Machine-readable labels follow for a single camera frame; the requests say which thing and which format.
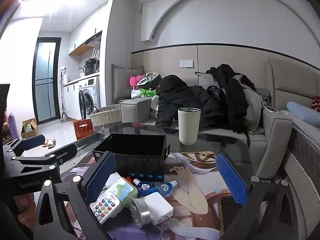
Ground white wall cabinets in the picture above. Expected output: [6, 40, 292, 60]
[68, 4, 110, 55]

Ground white kitchen counter cabinet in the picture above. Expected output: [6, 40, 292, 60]
[63, 80, 80, 120]

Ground black puffer jacket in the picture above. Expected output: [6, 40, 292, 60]
[155, 75, 213, 128]

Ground grey garment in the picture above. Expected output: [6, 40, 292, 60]
[241, 84, 265, 130]

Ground blue pillow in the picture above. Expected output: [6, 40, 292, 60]
[286, 101, 320, 128]

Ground wicker basket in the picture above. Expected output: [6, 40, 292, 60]
[89, 104, 122, 132]

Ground black hanging coat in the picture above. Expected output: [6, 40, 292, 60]
[207, 64, 253, 134]

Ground black range hood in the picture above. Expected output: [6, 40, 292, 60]
[85, 31, 102, 46]

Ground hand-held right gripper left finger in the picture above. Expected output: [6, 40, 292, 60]
[34, 151, 117, 240]

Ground white washing machine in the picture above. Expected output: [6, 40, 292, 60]
[77, 76, 101, 120]

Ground white remote control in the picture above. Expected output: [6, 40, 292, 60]
[89, 192, 123, 225]

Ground blue correction tape dispenser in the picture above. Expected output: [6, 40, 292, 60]
[152, 180, 178, 195]
[133, 179, 152, 197]

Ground grey sofa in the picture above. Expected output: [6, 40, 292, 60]
[117, 57, 320, 195]

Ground green white plastic case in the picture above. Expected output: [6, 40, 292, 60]
[106, 177, 139, 203]

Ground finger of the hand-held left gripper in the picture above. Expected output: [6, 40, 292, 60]
[11, 144, 78, 173]
[5, 134, 46, 158]

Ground purple bottle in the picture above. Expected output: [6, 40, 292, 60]
[7, 113, 18, 140]

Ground white power adapter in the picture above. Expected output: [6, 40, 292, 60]
[142, 192, 174, 227]

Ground silver round metal tin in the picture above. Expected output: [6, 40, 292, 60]
[129, 197, 152, 228]

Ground person's left hand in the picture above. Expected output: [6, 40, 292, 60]
[14, 192, 35, 214]

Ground mop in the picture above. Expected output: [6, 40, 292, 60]
[59, 72, 71, 123]

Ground white serrated packet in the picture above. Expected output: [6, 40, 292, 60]
[103, 172, 122, 190]

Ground brown cardboard box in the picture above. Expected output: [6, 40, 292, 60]
[20, 118, 39, 138]

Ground printed desk mat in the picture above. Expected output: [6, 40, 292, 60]
[62, 151, 248, 240]

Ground black framed glass door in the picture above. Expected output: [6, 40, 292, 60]
[32, 37, 62, 125]

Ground green bag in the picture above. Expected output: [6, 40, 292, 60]
[139, 87, 159, 97]

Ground grey sofa cushion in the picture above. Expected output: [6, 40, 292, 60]
[111, 64, 145, 100]

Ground white tumbler cup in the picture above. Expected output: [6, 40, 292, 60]
[178, 107, 202, 145]

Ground red cardboard box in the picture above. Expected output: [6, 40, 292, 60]
[73, 119, 94, 140]

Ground black and white backpack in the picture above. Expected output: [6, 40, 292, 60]
[136, 72, 162, 88]

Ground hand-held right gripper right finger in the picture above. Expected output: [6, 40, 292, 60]
[215, 152, 300, 240]

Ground black rice cooker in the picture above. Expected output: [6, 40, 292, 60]
[84, 59, 98, 75]

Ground pink plush toy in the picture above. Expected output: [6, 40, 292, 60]
[129, 76, 143, 88]

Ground black storage box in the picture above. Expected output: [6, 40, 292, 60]
[92, 133, 171, 182]

